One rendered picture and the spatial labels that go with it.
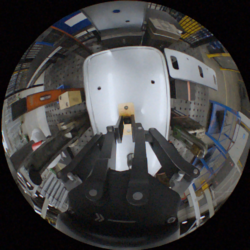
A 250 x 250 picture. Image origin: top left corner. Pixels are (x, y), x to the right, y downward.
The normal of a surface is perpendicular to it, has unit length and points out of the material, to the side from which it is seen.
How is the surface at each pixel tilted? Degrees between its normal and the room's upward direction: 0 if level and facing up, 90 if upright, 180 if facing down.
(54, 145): 81
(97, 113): 0
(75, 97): 90
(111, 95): 0
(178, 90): 0
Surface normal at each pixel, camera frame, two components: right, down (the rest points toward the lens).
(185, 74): -0.04, 0.38
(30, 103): 0.99, -0.09
